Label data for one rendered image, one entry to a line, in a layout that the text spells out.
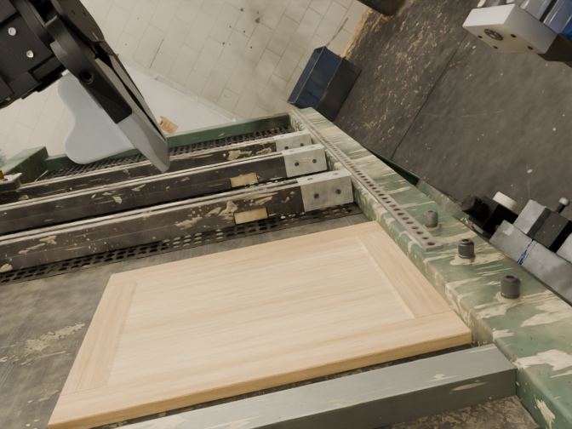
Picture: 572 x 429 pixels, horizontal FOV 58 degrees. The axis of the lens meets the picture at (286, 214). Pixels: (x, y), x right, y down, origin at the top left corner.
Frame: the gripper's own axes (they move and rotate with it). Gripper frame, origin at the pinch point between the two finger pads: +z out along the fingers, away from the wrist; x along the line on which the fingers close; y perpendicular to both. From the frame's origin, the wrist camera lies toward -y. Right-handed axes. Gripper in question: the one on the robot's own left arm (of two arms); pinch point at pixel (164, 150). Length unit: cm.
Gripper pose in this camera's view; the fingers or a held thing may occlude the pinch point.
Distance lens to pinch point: 39.9
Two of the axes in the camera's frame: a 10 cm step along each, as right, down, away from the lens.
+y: -8.4, 5.4, 0.8
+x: 1.3, 3.3, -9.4
